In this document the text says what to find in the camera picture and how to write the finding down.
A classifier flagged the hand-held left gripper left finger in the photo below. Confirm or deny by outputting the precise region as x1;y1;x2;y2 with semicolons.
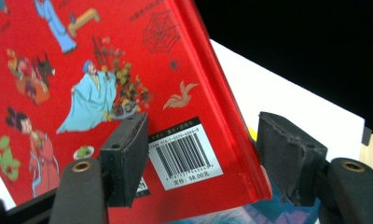
48;112;150;224

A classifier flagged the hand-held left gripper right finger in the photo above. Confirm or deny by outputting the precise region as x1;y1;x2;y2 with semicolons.
256;111;373;224

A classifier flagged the black curtain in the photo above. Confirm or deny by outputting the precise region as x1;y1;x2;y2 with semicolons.
193;0;373;141

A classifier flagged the yellow book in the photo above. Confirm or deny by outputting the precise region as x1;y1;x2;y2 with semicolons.
246;125;258;141

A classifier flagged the white board sheet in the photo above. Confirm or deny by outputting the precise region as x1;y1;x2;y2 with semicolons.
0;38;366;211

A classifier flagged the red illustrated book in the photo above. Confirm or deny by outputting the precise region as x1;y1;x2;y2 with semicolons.
0;0;273;224

